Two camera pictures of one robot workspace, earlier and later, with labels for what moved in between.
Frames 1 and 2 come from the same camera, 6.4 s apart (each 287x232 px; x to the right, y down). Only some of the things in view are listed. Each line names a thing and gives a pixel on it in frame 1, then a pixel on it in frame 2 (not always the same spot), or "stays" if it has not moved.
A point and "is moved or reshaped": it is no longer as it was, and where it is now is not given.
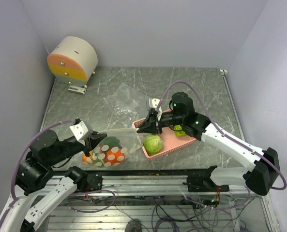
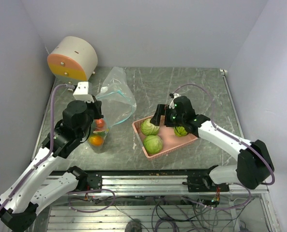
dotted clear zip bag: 121,149 to 99,130
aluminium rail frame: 160,200 stays
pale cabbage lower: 153,144 stays
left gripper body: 87,146 to 93,109
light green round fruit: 180,133 stays
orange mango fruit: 84,158 is moved or reshaped
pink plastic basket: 172,142 stays
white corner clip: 223,72 stays
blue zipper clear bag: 125,107 to 117,96
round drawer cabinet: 72,60 stays
